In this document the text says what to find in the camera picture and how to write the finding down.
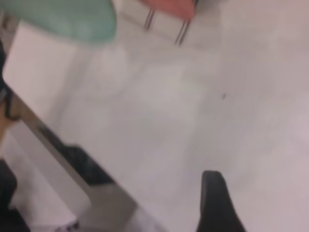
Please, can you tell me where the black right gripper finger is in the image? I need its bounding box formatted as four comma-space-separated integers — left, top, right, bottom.
196, 170, 246, 232

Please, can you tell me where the green round plate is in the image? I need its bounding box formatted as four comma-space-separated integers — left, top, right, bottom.
0, 0, 119, 46

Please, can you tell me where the metal wire plate rack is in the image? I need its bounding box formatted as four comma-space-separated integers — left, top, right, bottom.
143, 7, 192, 46

